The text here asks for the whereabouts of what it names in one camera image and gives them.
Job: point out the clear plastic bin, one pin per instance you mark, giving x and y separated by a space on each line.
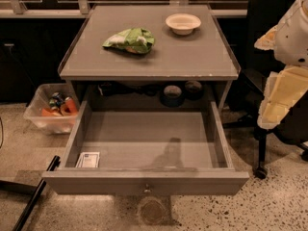
50 120

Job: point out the black office chair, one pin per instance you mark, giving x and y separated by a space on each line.
247 92

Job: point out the round floor drain cover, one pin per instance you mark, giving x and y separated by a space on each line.
152 211

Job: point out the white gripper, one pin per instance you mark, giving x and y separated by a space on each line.
293 38

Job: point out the orange soda can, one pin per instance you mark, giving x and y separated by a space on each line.
68 108

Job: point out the grey top drawer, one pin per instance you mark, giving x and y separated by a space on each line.
147 151

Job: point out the grey drawer cabinet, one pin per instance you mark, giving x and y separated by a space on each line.
203 55

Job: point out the white paper bowl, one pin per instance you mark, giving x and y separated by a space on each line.
183 23

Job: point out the blue green soda can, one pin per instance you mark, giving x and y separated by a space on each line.
56 100

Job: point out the black metal stand leg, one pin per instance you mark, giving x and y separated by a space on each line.
33 191

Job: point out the green chip bag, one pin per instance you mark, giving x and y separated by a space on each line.
134 40

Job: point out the white packet in drawer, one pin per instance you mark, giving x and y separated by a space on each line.
88 159

